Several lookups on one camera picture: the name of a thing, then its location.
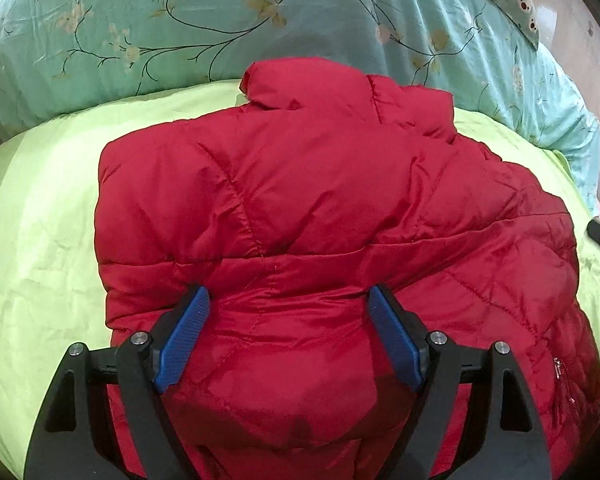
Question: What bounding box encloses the light green bed sheet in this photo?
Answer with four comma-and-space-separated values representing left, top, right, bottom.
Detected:
0, 80, 600, 480

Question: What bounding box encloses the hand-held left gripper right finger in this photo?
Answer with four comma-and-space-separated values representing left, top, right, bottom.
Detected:
369, 285, 552, 480

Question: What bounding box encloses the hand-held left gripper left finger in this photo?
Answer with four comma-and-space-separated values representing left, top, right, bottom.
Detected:
24, 285, 211, 480

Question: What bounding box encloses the red puffer jacket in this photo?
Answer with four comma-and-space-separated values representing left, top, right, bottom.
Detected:
94, 58, 600, 480

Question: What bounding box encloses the teal floral quilt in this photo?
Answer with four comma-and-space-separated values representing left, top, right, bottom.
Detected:
0, 0, 600, 211

